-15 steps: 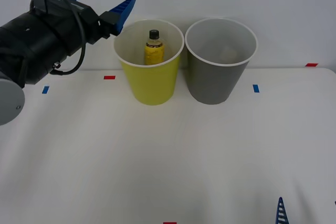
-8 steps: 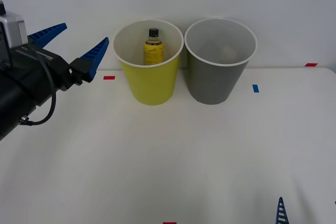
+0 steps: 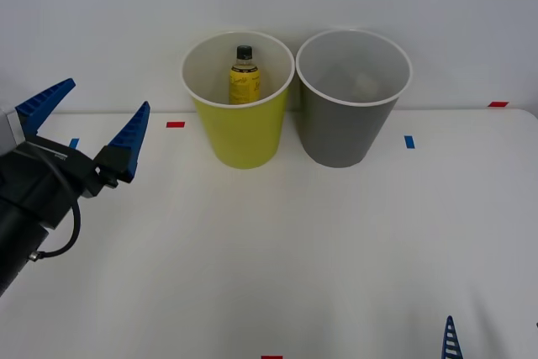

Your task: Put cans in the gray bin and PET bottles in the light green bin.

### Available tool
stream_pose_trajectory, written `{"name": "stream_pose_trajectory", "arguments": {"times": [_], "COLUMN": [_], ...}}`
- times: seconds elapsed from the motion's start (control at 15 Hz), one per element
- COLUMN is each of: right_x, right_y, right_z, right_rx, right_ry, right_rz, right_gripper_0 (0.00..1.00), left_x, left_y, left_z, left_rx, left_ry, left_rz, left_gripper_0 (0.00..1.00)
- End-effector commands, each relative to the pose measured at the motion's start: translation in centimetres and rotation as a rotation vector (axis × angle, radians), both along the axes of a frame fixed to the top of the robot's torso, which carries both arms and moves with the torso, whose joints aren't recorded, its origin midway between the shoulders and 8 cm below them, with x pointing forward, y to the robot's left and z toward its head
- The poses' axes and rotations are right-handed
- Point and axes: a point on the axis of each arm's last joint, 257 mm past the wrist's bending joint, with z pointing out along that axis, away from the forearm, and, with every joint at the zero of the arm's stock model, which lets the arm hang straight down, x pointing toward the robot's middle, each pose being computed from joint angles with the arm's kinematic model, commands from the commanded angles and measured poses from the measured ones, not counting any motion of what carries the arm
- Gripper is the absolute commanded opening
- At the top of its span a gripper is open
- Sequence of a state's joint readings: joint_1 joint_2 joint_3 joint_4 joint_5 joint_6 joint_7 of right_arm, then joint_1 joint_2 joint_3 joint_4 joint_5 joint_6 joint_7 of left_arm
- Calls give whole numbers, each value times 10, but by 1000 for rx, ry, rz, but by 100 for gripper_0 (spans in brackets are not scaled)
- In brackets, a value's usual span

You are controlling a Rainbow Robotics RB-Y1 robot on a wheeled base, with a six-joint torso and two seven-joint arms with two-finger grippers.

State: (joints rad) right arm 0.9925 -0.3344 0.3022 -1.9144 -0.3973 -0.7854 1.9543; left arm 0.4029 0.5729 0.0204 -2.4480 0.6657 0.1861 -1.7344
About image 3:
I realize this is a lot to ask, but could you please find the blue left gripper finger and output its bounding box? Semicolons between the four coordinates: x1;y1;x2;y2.
14;77;77;142
93;100;151;190

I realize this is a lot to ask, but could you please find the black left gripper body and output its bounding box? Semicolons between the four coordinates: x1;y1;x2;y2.
0;139;107;230

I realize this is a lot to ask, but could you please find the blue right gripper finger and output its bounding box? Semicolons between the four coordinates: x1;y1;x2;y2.
440;314;462;359

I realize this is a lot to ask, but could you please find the yellow bottle with black cap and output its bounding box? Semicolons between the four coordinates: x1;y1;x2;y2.
228;45;264;106

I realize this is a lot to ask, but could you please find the yellow-green plastic bin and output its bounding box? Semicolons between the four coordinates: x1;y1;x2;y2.
181;29;295;171

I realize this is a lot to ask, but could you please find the grey plastic bin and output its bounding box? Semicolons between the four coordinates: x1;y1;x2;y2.
295;29;414;169

